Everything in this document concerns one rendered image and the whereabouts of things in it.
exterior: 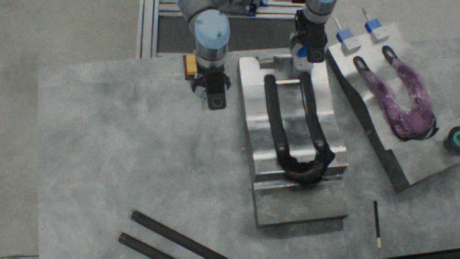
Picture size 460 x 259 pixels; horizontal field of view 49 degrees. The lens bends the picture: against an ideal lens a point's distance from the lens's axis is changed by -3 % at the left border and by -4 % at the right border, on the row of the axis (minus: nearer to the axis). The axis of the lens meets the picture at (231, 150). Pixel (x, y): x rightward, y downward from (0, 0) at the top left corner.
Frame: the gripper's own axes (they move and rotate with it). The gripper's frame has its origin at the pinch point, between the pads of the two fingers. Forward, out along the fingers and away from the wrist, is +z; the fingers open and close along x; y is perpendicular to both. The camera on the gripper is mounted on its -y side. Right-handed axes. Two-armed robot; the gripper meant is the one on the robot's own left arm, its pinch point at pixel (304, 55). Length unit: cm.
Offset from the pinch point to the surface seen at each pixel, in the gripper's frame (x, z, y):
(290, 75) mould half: 4.4, 2.8, -5.1
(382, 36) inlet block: -27.3, 3.7, 6.7
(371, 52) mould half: -23.6, 6.4, 2.4
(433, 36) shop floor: -96, 92, 53
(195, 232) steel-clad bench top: 37, 12, -47
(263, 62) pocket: 11.6, 5.5, 0.9
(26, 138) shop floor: 111, 92, 15
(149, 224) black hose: 49, 7, -45
